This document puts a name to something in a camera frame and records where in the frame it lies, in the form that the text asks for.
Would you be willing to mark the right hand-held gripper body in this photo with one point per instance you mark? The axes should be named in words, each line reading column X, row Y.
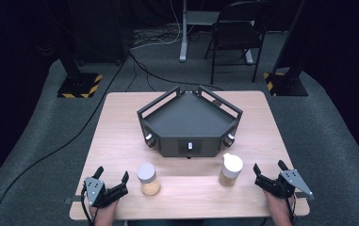
column 291, row 180

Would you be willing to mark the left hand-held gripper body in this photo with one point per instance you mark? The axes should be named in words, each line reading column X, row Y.
column 96, row 191

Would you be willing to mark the spice jar with spouted lid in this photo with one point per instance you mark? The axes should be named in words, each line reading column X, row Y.
column 230, row 169

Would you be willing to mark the black corner rack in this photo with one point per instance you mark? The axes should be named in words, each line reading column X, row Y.
column 188, row 119

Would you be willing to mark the person's left hand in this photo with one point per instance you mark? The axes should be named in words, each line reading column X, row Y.
column 105, row 213

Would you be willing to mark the person's right hand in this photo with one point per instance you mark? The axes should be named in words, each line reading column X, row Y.
column 279, row 207

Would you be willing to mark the black stand with striped base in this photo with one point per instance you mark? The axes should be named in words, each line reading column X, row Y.
column 287, row 83
column 79, row 84

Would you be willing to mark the black folding chair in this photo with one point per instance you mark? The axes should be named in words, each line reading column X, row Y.
column 235, row 34

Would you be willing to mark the grey table bracket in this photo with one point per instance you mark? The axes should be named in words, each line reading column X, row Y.
column 299, row 195
column 73, row 199

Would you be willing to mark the white desk frame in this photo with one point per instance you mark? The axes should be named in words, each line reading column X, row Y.
column 184, row 31

